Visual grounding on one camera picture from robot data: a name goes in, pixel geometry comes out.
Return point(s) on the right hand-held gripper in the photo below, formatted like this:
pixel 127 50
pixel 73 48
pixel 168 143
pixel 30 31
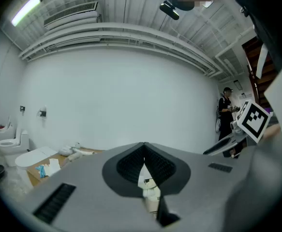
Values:
pixel 253 121

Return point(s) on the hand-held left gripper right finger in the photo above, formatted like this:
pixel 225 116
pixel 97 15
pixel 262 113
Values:
pixel 203 185

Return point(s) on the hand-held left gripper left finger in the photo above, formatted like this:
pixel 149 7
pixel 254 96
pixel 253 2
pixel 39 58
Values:
pixel 82 190

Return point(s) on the person's right forearm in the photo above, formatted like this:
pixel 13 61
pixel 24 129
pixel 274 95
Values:
pixel 272 130

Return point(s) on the white toilet seat lid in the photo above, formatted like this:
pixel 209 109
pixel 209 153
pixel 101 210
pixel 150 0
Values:
pixel 32 157

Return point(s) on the small white toilet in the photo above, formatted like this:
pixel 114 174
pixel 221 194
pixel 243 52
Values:
pixel 10 145

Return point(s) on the large cardboard box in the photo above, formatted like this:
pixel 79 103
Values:
pixel 58 162

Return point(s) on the white paper sheets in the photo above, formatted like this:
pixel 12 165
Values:
pixel 52 167

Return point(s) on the white foam-wrapped part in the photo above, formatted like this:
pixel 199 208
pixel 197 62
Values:
pixel 65 150

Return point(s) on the blue gloves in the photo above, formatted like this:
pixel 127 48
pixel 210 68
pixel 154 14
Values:
pixel 41 171

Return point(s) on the brown wooden platform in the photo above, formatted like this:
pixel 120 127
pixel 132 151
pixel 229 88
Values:
pixel 254 57

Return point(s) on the person's black clothes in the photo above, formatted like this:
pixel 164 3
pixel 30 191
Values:
pixel 271 20

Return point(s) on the white air conditioner unit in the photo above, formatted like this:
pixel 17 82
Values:
pixel 70 14

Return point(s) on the long ceiling light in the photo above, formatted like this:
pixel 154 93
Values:
pixel 25 10

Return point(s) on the black and white wall fixture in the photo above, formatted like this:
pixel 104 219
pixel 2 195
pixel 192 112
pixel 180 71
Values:
pixel 43 111

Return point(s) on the small black wall fixture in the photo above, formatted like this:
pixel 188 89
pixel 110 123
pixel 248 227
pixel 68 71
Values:
pixel 22 108

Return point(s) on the black head camera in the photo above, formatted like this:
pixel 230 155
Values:
pixel 169 10

